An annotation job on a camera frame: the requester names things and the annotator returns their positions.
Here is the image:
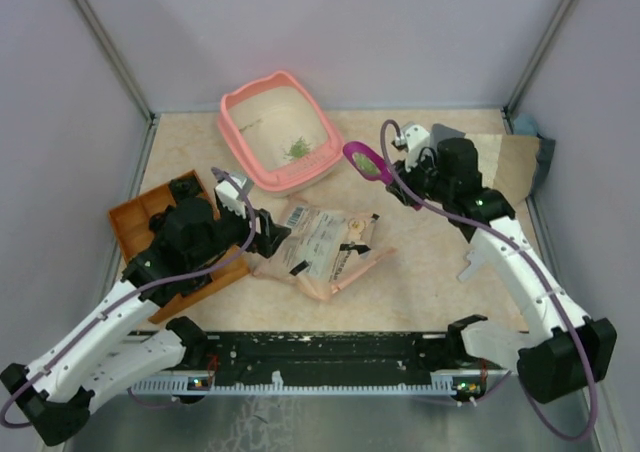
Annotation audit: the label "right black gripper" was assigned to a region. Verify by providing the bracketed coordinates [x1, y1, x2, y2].
[387, 147, 453, 207]

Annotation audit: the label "purple plastic scoop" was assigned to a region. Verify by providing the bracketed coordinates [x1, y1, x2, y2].
[342, 141, 393, 186]

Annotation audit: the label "beige cat litter bag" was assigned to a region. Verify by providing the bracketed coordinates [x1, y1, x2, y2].
[253, 197, 396, 301]

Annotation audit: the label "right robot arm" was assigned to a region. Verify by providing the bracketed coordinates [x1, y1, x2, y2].
[386, 131, 617, 404]

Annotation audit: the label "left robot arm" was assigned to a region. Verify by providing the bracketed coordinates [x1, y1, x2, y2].
[1, 197, 291, 447]

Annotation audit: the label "pink litter box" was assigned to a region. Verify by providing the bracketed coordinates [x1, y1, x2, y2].
[217, 70, 345, 196]

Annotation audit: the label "green litter pellets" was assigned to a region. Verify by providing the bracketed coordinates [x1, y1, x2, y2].
[284, 137, 312, 161]

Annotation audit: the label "grey beige folded cloth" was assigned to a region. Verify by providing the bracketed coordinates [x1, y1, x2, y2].
[431, 124, 555, 206]

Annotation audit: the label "black part in tray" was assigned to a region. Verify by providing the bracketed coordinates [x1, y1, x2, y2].
[168, 173, 203, 204]

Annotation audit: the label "blue cloth in corner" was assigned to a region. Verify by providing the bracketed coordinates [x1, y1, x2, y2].
[511, 113, 541, 138]

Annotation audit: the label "orange compartment tray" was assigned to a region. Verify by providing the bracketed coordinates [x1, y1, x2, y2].
[108, 171, 249, 324]

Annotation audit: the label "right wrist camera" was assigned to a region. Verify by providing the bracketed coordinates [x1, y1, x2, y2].
[392, 123, 431, 172]

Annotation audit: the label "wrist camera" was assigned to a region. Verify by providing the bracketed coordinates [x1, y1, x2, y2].
[392, 123, 431, 172]
[214, 173, 253, 219]

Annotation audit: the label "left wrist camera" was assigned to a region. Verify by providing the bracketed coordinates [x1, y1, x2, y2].
[214, 173, 253, 219]

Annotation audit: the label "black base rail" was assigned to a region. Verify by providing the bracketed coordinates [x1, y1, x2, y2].
[149, 329, 501, 391]

